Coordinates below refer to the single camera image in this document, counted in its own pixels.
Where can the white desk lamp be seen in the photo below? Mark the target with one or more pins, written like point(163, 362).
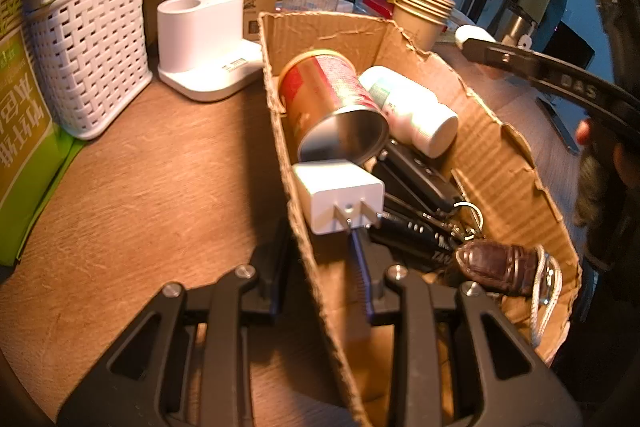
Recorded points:
point(205, 52)

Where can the person's fur trimmed jacket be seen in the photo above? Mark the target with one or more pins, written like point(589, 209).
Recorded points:
point(617, 7)

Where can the black car key bunch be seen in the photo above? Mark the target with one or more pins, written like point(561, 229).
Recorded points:
point(420, 182)

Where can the white pill bottle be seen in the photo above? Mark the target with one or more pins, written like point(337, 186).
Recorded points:
point(415, 117)

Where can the stack of paper cups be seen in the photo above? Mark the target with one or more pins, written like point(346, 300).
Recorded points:
point(420, 14)

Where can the red tin can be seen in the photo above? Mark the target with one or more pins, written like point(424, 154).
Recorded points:
point(320, 92)

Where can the steel thermos bottle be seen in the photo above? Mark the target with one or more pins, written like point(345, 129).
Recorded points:
point(515, 27)

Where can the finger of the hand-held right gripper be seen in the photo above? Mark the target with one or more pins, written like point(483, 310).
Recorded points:
point(515, 59)

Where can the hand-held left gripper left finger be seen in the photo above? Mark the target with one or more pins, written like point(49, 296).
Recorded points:
point(272, 277)

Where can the cardboard box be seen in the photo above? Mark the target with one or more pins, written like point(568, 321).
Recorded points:
point(500, 167)

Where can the red flat package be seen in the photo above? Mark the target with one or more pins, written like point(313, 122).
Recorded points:
point(377, 4)

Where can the white charger plug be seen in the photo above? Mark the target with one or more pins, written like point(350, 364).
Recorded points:
point(330, 194)

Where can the dark smartphone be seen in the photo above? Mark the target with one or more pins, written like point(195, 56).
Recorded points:
point(560, 127)

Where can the green pack of paper cups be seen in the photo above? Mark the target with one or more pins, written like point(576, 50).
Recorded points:
point(25, 132)

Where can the white earbuds case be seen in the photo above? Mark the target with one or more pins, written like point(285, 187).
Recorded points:
point(472, 34)

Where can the black flashlight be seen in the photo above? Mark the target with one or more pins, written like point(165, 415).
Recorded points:
point(415, 239)

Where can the white woven basket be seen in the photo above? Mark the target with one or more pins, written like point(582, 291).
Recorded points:
point(85, 57)

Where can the black monitor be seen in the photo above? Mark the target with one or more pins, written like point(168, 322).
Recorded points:
point(575, 47)

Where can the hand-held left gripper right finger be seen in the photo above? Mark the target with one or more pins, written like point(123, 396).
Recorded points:
point(359, 257)

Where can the person's right hand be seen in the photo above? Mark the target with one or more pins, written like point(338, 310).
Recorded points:
point(583, 133)

